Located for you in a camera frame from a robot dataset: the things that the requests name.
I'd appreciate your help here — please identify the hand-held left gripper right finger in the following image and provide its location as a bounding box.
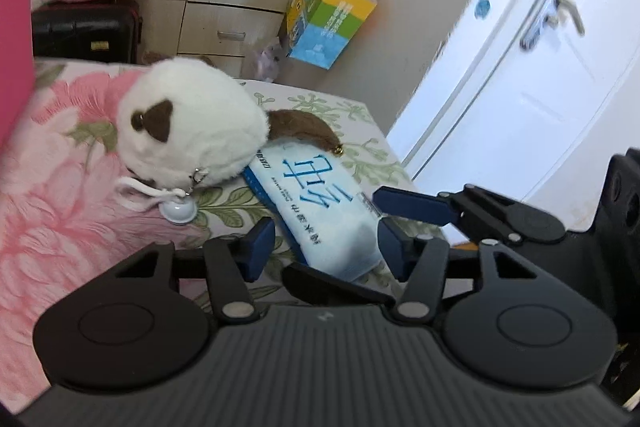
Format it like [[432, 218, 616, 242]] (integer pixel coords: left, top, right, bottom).
[[377, 217, 541, 323]]

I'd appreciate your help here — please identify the pink cardboard box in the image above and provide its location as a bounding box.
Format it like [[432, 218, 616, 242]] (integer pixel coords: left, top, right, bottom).
[[0, 0, 37, 152]]

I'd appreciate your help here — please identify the white door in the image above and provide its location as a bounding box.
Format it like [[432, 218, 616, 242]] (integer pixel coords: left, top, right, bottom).
[[387, 0, 640, 233]]

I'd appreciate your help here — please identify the lilac plastic bag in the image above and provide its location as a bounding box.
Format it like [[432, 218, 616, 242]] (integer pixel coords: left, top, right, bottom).
[[252, 39, 288, 84]]

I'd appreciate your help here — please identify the blue white tissue packet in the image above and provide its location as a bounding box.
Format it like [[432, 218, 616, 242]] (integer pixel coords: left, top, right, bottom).
[[242, 142, 388, 283]]

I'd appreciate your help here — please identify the colourful striped paper bag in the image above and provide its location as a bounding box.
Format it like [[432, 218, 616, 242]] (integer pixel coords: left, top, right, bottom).
[[280, 0, 378, 70]]

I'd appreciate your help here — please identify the black suitcase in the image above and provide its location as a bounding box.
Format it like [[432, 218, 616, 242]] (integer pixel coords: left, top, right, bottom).
[[31, 0, 143, 66]]

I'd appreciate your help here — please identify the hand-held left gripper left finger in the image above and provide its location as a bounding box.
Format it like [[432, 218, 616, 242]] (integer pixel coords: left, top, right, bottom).
[[115, 217, 277, 320]]

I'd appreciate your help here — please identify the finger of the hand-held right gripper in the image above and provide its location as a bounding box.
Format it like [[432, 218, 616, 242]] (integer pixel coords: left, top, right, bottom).
[[281, 261, 396, 306], [372, 183, 566, 244]]

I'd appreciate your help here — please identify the silver door handle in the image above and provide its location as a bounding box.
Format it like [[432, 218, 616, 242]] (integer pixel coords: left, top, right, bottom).
[[520, 0, 586, 50]]

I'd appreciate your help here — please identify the white brown plush toy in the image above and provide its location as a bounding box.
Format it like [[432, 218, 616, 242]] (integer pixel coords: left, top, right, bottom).
[[116, 57, 346, 225]]

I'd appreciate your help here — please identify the leaf print bed sheet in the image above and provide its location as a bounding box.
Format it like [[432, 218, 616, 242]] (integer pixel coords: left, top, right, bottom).
[[0, 57, 446, 408]]

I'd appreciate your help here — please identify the pink floral blanket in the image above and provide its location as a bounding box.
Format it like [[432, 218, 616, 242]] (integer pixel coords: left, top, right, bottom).
[[0, 57, 211, 408]]

